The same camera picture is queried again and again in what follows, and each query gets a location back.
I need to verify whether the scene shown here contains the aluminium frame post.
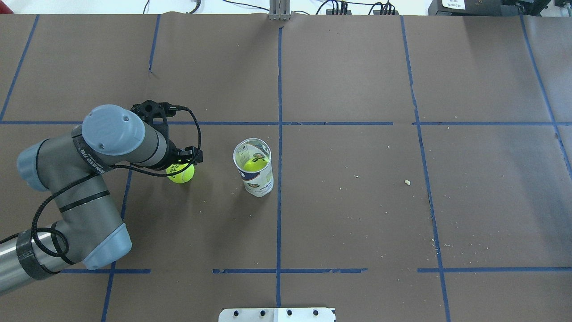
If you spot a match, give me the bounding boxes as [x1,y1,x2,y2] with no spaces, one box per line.
[269,0,292,21]

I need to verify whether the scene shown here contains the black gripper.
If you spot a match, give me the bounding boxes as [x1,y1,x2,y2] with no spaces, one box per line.
[161,139,203,170]

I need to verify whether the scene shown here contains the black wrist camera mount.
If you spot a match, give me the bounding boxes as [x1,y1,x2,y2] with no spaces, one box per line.
[130,100,177,139]

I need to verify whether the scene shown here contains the tennis ball inside can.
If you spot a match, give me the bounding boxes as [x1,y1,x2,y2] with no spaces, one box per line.
[243,153,269,173]

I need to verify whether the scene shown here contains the clear tennis ball can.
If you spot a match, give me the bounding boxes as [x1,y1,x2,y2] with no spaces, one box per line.
[233,137,274,198]

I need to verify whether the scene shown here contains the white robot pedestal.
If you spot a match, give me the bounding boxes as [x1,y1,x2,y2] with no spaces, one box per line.
[218,307,336,322]

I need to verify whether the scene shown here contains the black computer box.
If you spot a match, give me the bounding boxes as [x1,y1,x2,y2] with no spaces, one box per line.
[428,0,521,17]

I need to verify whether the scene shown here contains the yellow tennis ball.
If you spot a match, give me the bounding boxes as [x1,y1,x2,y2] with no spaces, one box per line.
[165,164,195,184]

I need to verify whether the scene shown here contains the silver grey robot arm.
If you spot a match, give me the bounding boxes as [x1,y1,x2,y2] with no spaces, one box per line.
[1,100,203,295]

